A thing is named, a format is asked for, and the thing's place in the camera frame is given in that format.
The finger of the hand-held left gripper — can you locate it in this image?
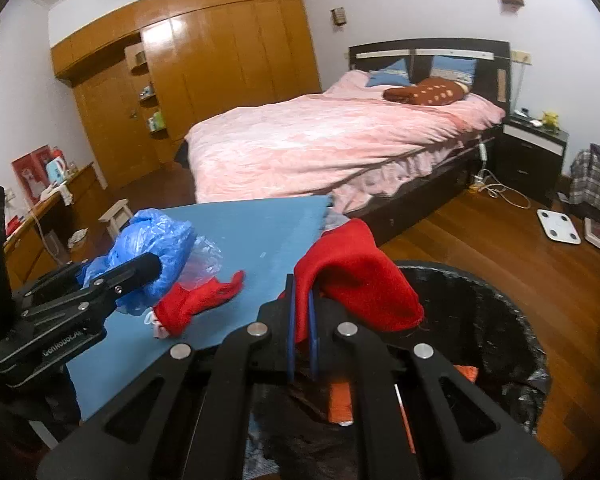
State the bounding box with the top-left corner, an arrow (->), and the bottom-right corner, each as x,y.
20,252 -> 163,342
11,260 -> 93,311

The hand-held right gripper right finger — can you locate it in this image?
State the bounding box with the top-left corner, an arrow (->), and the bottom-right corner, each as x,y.
307,290 -> 563,480

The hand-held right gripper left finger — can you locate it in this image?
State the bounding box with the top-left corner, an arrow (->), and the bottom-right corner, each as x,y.
37,272 -> 296,480

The blue plastic bag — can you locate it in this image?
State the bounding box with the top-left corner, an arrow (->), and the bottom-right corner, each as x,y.
82,208 -> 198,317

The red cloth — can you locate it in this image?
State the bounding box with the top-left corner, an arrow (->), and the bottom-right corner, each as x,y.
296,218 -> 425,333
152,270 -> 246,338

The bin with black liner bag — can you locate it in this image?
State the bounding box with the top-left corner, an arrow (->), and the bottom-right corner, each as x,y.
245,260 -> 553,480

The white crumpled tissue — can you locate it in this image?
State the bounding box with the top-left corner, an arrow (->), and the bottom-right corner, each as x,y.
145,310 -> 168,338

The small white wooden stool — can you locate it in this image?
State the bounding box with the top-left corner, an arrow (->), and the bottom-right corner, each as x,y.
99,199 -> 135,241

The clear plastic bag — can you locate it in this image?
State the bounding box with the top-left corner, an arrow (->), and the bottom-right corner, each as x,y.
180,237 -> 224,291

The wooden side desk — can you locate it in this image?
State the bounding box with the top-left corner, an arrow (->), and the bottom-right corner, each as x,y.
2,162 -> 103,286

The red photo poster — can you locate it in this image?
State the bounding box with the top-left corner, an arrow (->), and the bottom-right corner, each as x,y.
11,145 -> 53,206

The light blue kettle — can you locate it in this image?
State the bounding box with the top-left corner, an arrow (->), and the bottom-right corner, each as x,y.
45,156 -> 67,183

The blue felt table cloth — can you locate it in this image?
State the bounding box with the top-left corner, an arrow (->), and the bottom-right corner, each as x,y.
65,195 -> 333,421

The wooden door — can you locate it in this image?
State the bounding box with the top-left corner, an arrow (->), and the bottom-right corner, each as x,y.
72,67 -> 161,188

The dark wooden bed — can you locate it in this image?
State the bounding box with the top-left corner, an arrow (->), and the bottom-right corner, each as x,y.
175,38 -> 512,248

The pink blanket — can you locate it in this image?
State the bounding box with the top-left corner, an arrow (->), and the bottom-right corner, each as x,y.
184,70 -> 507,213

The wooden wardrobe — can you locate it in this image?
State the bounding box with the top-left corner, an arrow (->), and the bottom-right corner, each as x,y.
50,0 -> 323,176

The white bathroom scale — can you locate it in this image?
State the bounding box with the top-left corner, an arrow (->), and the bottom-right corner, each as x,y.
537,208 -> 582,246

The black white nightstand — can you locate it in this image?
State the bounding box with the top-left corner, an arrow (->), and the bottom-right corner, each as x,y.
495,115 -> 570,208

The brown dotted pillow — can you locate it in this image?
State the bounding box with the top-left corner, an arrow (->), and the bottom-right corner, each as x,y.
382,77 -> 471,107

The blue pillow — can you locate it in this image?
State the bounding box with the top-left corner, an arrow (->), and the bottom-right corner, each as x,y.
367,58 -> 412,88
430,56 -> 478,83

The white cable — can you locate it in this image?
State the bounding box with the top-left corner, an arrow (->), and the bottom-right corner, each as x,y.
472,170 -> 531,209

